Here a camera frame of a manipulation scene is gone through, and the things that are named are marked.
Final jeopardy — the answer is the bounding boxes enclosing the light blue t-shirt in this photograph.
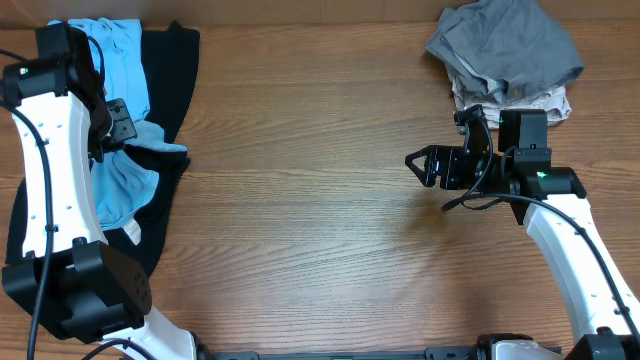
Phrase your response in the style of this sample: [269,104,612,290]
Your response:
[68,18,187,232]

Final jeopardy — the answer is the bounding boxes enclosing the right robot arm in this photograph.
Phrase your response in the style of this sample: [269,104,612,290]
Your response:
[405,105,639,359]

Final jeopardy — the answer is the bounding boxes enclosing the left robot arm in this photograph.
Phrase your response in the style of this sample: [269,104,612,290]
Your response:
[1,18,210,359]

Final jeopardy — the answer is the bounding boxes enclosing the black t-shirt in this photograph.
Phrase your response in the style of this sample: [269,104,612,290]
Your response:
[3,20,201,279]

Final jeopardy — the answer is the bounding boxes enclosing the folded beige garment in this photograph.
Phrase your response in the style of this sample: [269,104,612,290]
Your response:
[446,66,572,129]

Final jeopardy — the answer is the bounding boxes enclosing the folded grey garment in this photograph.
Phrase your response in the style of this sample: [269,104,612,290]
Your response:
[426,0,584,103]

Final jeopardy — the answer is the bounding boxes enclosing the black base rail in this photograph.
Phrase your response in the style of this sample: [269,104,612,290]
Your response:
[210,346,477,360]

